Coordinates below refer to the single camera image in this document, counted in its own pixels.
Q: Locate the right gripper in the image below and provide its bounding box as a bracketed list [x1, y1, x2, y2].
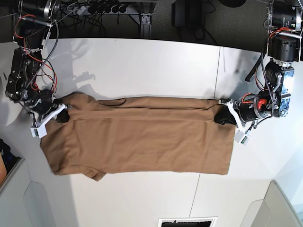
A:
[24, 89, 71, 128]

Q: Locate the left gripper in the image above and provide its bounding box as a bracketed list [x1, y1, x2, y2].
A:
[214, 98, 263, 133]

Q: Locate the brown t-shirt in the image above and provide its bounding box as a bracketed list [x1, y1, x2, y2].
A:
[40, 93, 235, 181]

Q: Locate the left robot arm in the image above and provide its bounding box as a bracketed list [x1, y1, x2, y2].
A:
[214, 0, 303, 133]

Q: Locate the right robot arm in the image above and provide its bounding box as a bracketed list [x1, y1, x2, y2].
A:
[5, 0, 70, 127]

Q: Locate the white power strip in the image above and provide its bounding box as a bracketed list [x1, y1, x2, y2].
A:
[67, 6, 89, 16]

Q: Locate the left grey chair back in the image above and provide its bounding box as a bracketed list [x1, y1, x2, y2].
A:
[0, 159, 56, 227]

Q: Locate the grey chair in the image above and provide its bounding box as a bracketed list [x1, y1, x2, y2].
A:
[0, 159, 56, 227]
[241, 180, 303, 227]

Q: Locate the right grey chair back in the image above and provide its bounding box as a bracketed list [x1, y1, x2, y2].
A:
[241, 180, 303, 227]

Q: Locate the white framed floor vent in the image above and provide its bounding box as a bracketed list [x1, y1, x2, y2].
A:
[157, 217, 217, 227]

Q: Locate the black power adapter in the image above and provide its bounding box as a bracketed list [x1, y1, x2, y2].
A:
[171, 0, 187, 27]

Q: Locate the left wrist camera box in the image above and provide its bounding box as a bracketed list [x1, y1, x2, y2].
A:
[233, 131, 250, 146]

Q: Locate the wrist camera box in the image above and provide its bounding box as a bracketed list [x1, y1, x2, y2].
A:
[233, 131, 250, 146]
[30, 125, 47, 139]

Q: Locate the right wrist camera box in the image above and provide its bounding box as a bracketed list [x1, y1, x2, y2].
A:
[30, 125, 47, 139]

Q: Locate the aluminium table frame post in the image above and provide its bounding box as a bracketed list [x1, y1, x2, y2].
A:
[140, 14, 152, 39]

